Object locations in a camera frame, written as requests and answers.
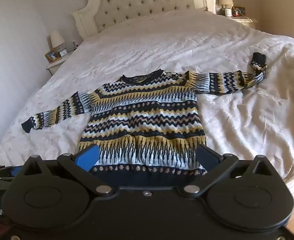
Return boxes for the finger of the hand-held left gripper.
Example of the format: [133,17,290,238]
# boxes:
[0,165,22,181]

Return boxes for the navy yellow patterned knit sweater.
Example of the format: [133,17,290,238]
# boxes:
[21,52,268,188]

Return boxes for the cream tufted headboard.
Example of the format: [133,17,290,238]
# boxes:
[73,0,216,39]

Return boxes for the small cream table lamp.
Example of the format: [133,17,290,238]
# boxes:
[50,31,65,53]

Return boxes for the bed with white bedspread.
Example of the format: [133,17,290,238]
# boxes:
[0,10,294,180]

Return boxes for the wooden photo frame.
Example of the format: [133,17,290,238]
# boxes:
[45,51,58,62]

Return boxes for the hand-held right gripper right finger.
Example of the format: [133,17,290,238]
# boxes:
[181,144,283,197]

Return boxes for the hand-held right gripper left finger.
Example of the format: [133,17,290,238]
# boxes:
[15,144,112,196]

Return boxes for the cream nightstand with dark frame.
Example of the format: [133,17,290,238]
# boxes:
[216,7,258,29]

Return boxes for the dark picture frame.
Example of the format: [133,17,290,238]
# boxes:
[232,6,246,17]

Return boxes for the white nightstand with photo frame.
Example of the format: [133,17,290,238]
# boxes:
[46,55,70,77]

